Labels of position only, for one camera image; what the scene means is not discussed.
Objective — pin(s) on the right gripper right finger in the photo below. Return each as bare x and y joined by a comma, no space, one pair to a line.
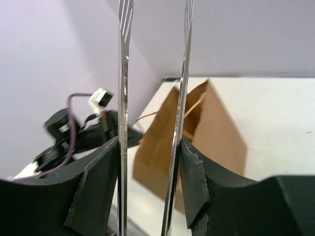
219,202

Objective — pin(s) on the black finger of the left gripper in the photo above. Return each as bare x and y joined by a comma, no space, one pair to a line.
133,137

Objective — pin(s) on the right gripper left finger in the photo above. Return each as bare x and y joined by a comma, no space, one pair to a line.
75,201

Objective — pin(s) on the metal tongs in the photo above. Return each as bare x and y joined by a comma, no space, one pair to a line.
125,15

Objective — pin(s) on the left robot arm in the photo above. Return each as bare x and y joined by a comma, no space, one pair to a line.
56,147

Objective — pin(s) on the left corner label sticker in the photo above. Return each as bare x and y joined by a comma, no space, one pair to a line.
171,79

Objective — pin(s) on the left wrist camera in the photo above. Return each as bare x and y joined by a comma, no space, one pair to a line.
100,99

